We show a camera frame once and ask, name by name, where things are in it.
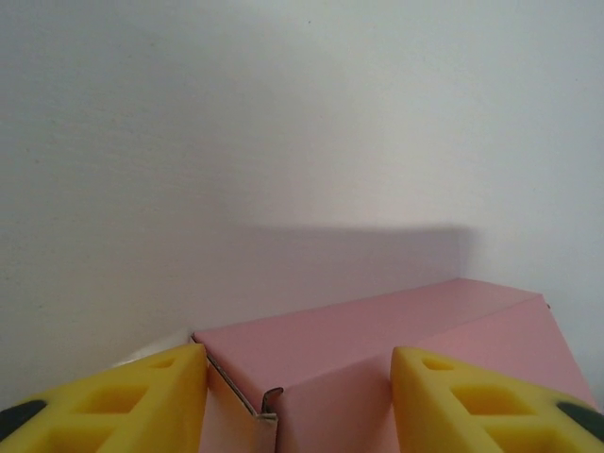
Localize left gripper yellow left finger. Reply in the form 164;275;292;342
0;343;210;453

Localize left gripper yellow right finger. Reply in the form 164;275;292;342
390;345;604;453

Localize pink paper box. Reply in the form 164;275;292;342
190;277;598;453

